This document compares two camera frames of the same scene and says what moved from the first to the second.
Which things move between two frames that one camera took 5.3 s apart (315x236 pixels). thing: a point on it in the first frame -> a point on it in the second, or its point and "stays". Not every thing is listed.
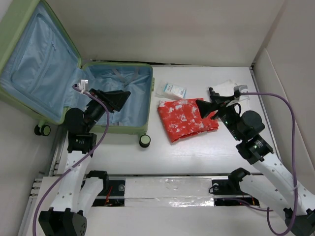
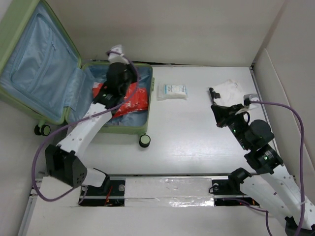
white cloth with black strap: [227, 89] stays
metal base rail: [179, 190] stays
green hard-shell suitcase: [39, 66] stays
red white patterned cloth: [182, 118] -> [136, 99]
